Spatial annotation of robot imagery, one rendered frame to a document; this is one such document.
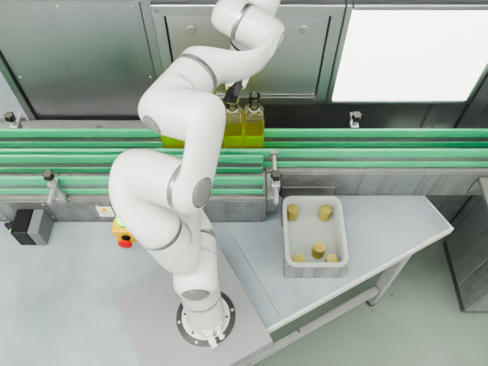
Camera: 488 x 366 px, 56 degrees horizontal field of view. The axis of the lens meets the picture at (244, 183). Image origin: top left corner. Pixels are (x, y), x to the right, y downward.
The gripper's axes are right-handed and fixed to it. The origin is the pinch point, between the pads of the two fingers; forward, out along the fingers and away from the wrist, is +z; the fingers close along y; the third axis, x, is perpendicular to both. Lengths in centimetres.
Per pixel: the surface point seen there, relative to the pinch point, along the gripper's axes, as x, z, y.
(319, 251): 33, 29, 27
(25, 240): -49, 52, 23
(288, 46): 13.7, -5.1, -14.4
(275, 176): 15.2, 13.1, 14.3
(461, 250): 116, 69, -2
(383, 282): 79, 72, 14
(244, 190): 9.9, 25.3, 12.3
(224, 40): -3.1, -3.0, -14.1
